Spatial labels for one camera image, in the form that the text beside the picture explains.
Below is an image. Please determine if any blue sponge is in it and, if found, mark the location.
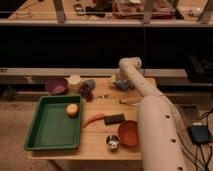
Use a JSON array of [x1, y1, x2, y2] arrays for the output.
[[114, 80, 129, 91]]

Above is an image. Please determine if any black rectangular block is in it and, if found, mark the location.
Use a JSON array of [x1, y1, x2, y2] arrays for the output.
[[104, 114, 125, 125]]

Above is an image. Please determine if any red bowl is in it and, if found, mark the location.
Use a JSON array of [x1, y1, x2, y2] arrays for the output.
[[118, 120, 139, 147]]

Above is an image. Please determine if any yellow apple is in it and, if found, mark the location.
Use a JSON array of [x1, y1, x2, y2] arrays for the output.
[[66, 104, 78, 117]]

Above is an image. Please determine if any small metal fork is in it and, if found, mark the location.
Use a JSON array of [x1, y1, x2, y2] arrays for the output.
[[94, 94, 108, 99]]

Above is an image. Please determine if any brown pine cone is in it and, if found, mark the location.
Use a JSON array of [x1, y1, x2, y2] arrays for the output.
[[79, 86, 93, 101]]

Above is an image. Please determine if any blue cup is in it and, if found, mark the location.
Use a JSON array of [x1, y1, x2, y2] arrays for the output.
[[82, 79, 95, 90]]

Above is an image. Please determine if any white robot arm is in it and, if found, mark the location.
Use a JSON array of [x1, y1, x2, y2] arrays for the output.
[[117, 57, 187, 171]]

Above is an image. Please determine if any purple bowl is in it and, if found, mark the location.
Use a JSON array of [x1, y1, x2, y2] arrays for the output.
[[45, 77, 68, 95]]

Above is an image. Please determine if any orange carrot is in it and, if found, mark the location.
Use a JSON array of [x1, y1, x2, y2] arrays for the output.
[[83, 114, 104, 128]]

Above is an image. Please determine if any blue foot pedal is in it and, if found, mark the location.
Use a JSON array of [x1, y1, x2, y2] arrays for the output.
[[187, 125, 213, 145]]

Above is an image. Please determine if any green plastic tray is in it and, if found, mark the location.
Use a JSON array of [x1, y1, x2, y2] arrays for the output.
[[24, 95, 82, 151]]

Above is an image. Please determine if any wooden table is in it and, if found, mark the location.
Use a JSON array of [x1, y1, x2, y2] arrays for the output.
[[28, 78, 142, 160]]

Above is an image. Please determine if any white cup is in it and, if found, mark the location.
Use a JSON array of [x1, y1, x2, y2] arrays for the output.
[[67, 74, 81, 92]]

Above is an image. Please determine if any small metal cup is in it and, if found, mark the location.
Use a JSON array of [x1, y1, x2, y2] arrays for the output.
[[106, 134, 119, 151]]

